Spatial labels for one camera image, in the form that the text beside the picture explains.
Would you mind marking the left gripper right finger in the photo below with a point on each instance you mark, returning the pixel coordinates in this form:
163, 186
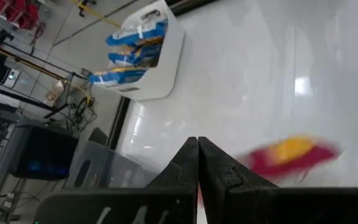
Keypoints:
216, 174

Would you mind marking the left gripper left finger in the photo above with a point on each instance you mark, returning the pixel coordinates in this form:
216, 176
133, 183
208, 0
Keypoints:
182, 168

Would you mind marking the maroon ramen pack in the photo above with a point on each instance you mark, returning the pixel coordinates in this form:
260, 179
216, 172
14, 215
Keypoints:
291, 161

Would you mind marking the blue soy sauce ramen pack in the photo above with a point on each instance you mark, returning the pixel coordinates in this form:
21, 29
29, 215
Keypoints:
126, 57
126, 39
117, 77

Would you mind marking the grey plastic bin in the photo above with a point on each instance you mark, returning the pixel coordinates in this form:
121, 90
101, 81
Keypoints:
104, 168

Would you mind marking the white plastic bin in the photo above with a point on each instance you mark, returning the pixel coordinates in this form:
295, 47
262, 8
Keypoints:
163, 71

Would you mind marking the black box with blue lights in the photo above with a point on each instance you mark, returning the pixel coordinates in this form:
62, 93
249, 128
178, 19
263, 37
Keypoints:
42, 152

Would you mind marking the cardboard box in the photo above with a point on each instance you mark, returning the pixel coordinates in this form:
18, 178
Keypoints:
53, 93

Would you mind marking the white power strip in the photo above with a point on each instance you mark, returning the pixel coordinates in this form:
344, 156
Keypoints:
8, 199

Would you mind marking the black floor stand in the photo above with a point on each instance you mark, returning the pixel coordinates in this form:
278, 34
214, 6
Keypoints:
17, 99

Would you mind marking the grey desk leg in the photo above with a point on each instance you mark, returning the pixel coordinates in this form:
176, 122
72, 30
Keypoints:
2, 168

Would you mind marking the small white device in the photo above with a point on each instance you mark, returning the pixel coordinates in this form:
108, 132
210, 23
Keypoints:
11, 77

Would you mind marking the red furniture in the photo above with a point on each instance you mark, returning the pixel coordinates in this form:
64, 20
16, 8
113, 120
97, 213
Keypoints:
14, 12

